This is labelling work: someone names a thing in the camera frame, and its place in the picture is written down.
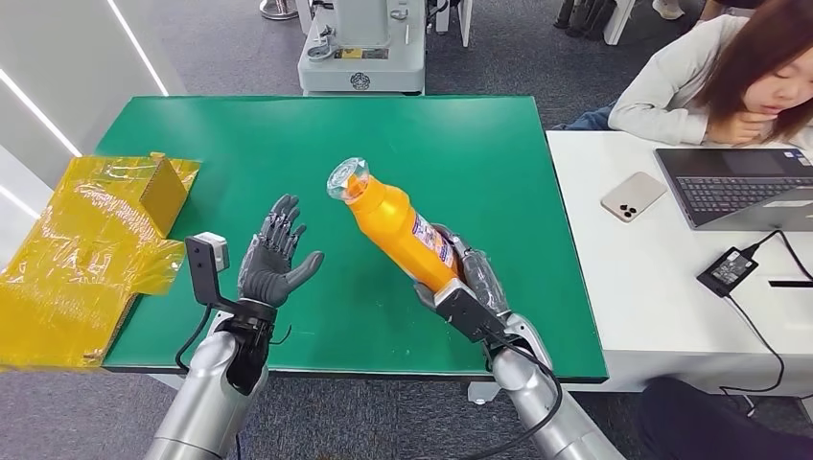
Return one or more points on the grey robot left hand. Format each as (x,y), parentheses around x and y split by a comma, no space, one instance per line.
(270,270)

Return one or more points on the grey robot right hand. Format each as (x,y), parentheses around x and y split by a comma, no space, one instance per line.
(486,279)

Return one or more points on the orange detergent bottle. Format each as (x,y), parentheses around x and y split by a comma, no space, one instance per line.
(394,228)

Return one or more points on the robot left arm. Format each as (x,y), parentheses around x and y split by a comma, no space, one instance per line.
(203,400)

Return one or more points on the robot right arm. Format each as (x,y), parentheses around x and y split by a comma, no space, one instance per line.
(540,393)

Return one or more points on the white table foot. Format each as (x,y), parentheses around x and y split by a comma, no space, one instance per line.
(484,393)

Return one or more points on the beige smartphone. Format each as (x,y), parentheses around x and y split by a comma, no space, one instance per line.
(633,197)

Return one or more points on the yellow plastic-wrapped cardboard box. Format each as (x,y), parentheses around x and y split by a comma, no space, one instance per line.
(76,266)

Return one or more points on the white machine base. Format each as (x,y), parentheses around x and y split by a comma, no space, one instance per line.
(362,63)

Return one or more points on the black power adapter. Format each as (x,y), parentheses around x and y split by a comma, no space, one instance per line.
(728,272)

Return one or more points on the grey laptop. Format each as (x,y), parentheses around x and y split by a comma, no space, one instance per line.
(730,190)

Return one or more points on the chrome stand base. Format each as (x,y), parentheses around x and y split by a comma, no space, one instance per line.
(278,9)

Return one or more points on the black boots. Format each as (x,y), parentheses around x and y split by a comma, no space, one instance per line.
(581,16)

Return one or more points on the seated person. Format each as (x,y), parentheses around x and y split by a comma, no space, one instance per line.
(686,82)

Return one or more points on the black pen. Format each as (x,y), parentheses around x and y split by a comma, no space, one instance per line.
(791,284)

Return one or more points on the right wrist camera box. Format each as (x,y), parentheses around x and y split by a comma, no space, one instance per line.
(467,311)

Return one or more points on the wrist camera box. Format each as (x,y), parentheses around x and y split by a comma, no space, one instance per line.
(467,311)
(203,266)

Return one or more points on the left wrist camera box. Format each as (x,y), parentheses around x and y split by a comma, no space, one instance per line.
(203,266)

